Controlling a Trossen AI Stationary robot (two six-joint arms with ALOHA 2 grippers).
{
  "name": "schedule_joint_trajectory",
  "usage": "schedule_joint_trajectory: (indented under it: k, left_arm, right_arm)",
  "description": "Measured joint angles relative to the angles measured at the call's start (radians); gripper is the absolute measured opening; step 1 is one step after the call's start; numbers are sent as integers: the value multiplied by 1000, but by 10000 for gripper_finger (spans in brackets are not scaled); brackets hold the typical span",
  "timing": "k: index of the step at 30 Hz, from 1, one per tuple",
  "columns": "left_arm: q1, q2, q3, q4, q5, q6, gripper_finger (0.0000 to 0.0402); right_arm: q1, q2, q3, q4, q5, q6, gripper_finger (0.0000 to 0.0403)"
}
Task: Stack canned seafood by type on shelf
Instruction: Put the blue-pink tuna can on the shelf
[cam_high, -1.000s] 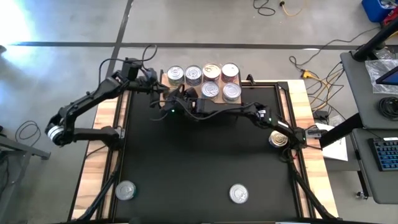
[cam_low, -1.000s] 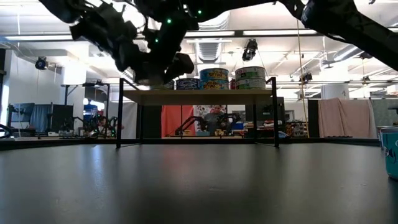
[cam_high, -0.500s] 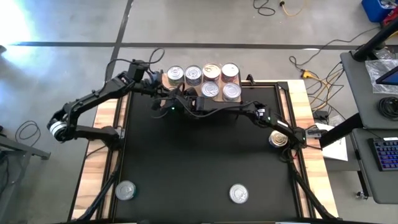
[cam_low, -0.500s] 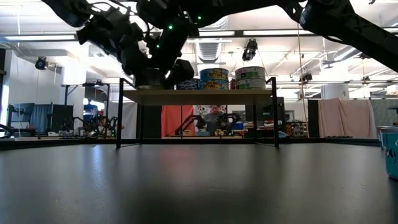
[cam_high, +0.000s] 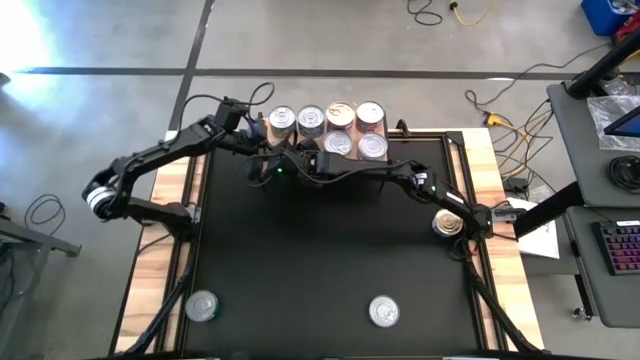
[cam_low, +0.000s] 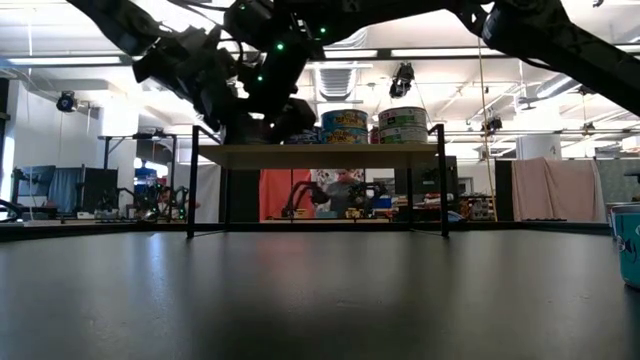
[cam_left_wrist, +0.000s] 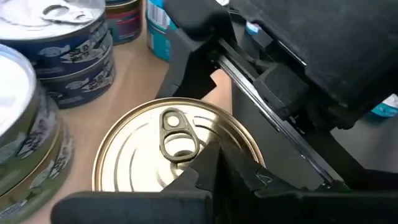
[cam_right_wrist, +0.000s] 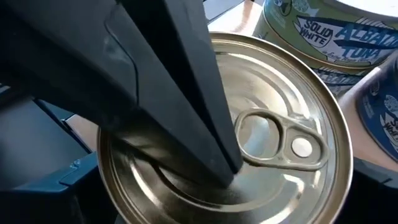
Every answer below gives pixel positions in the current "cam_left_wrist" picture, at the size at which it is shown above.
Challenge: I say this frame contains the dark blue albacore tuna can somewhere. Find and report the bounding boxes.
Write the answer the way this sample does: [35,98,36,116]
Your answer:
[39,46,118,110]
[0,0,109,78]

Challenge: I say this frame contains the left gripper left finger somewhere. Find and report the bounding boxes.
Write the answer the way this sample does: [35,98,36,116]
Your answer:
[50,140,222,224]

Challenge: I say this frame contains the Wild Planet gold lid can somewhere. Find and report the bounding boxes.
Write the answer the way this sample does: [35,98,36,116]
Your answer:
[104,2,144,46]

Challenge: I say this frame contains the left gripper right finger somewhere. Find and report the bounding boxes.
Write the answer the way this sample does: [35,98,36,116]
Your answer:
[214,144,398,224]

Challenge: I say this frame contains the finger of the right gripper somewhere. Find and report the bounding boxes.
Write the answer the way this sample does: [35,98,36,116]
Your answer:
[253,63,309,121]
[155,29,219,100]

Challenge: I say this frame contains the wooden shelf black legs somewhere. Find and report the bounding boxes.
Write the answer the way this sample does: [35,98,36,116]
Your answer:
[18,18,233,224]

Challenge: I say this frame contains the silver top tin can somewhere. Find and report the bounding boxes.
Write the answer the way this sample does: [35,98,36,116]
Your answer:
[0,43,63,194]

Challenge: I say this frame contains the black table mat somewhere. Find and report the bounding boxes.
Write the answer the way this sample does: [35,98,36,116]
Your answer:
[231,80,398,190]

